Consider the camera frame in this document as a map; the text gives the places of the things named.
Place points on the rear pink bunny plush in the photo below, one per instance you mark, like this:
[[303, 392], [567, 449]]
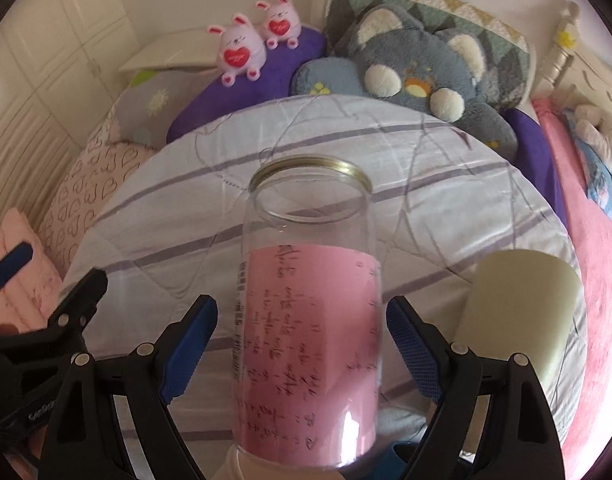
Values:
[[281, 24]]

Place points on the cream small headboard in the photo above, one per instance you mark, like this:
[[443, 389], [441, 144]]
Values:
[[190, 48]]

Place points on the front pink bunny plush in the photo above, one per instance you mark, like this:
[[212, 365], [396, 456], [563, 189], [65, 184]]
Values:
[[241, 50]]

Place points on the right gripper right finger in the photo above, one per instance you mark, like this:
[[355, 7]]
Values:
[[492, 419]]

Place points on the blue black Cool Towel can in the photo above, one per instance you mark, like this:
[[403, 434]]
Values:
[[521, 301]]

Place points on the grey flower pillow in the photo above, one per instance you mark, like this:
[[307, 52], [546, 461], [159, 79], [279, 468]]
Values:
[[152, 101]]

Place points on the white pink plush dog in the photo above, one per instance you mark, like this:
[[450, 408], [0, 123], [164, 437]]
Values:
[[594, 126]]

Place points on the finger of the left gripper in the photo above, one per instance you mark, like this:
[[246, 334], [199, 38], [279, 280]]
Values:
[[14, 261], [33, 365]]

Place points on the pink fleece bed cover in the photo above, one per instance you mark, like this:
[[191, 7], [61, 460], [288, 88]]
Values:
[[591, 232]]

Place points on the striped white folded quilt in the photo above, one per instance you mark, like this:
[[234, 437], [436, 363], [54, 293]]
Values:
[[172, 232]]

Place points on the blue cartoon pillow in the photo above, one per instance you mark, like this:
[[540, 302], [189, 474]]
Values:
[[597, 178]]

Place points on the grey blue cat plush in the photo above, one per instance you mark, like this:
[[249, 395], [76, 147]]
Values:
[[390, 56]]

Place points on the pink bunny plush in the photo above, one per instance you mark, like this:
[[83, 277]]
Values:
[[241, 50], [281, 24]]

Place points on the diamond pattern quilted cushion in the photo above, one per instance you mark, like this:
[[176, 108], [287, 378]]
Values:
[[510, 61]]

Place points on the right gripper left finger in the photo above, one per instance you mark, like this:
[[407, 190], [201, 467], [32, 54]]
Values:
[[86, 441]]

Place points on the purple cushion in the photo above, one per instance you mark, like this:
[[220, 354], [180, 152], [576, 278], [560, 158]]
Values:
[[274, 82]]

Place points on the cream wardrobe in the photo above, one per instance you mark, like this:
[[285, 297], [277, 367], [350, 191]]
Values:
[[59, 75]]

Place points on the cream wooden headboard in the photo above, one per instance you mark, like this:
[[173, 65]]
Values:
[[571, 74]]

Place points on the glass jar with pink label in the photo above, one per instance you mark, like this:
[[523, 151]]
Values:
[[308, 323]]

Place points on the heart pattern bed sheet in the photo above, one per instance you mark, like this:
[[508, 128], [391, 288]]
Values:
[[98, 172]]

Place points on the pink folded blanket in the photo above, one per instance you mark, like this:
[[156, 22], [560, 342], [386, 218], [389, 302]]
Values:
[[31, 296]]

